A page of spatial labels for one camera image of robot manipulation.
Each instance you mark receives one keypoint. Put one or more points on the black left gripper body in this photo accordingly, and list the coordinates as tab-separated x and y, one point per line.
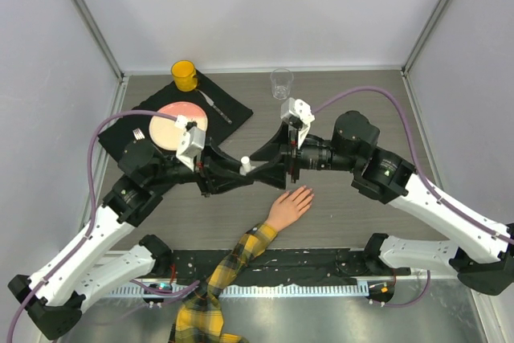
205	185

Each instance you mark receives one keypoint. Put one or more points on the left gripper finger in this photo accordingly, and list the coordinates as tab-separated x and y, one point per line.
219	157
225	181

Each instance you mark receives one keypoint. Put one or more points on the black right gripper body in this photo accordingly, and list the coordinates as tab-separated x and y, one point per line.
293	153

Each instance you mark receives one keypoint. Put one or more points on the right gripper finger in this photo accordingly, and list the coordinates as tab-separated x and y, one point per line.
271	173
269	150

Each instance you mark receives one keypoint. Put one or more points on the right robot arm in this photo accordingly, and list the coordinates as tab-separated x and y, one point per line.
478	251

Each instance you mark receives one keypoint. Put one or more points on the yellow plaid sleeve forearm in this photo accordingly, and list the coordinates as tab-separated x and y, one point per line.
200	318

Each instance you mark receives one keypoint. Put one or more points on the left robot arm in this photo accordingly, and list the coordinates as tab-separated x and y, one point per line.
58	294

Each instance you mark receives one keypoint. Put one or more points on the mannequin hand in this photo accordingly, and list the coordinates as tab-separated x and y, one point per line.
289	208

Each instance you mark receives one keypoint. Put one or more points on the black cloth placemat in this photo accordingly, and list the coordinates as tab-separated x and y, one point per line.
155	92

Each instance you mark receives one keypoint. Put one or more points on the clear plastic cup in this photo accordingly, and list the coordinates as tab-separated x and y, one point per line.
281	83

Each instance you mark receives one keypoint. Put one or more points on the pink round plate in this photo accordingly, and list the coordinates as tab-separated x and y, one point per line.
165	134

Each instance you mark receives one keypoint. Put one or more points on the silver table knife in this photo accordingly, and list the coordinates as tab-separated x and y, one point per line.
215	107

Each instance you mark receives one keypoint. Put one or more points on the silver fork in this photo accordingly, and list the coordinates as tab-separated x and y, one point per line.
138	134

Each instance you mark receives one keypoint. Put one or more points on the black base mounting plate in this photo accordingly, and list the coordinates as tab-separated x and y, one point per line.
346	262

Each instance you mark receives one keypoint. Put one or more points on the yellow mug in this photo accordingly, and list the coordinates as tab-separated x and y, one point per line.
184	75

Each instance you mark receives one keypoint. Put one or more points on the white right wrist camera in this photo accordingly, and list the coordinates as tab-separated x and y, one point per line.
297	113

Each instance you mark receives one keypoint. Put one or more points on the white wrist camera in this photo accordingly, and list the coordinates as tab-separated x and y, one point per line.
297	113
191	143

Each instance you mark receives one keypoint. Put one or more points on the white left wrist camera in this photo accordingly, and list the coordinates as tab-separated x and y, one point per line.
191	143

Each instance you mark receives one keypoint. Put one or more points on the white slotted cable duct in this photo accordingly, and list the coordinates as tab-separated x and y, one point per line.
360	289

